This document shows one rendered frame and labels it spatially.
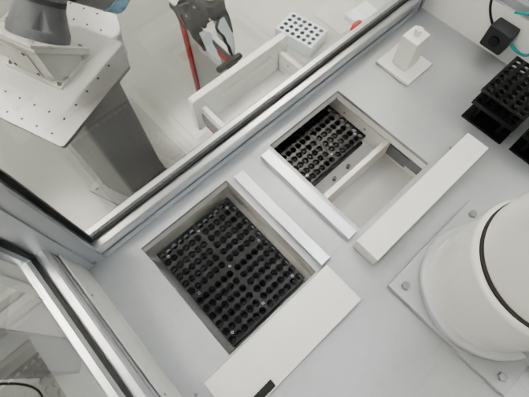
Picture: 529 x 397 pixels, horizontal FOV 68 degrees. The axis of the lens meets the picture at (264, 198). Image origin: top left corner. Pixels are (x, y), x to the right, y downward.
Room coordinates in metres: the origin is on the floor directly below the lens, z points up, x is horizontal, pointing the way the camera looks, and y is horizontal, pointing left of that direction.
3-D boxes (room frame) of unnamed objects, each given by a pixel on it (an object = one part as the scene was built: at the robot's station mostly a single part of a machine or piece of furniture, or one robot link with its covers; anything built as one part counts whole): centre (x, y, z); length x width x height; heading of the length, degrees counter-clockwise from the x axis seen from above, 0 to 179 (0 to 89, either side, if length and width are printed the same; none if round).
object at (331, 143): (0.48, -0.08, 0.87); 0.22 x 0.18 x 0.06; 42
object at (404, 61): (0.61, -0.31, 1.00); 0.09 x 0.08 x 0.10; 42
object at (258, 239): (0.17, 0.07, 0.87); 0.22 x 0.18 x 0.06; 42
